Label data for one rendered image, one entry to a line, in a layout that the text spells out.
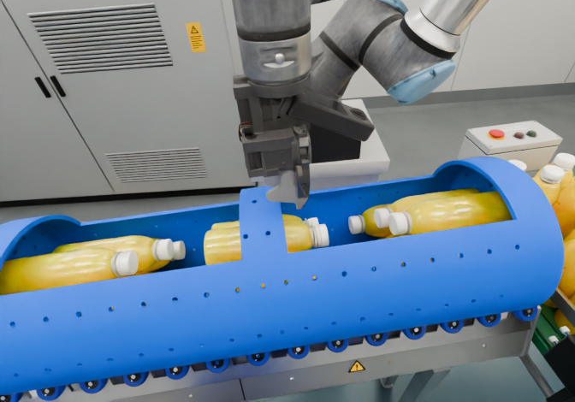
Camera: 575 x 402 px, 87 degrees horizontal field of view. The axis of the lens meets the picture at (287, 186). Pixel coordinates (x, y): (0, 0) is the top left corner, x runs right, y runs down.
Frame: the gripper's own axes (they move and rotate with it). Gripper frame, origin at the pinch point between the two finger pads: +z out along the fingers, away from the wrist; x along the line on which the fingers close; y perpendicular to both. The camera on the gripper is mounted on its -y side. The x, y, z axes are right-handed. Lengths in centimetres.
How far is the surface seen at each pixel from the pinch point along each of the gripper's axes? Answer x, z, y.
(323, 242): 2.4, 7.9, -2.9
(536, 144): -24, 15, -65
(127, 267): 2.1, 7.2, 28.9
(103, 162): -154, 84, 119
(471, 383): -1, 124, -71
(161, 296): 10.0, 4.5, 21.2
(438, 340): 11.8, 31.7, -24.2
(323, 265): 9.4, 3.9, -1.3
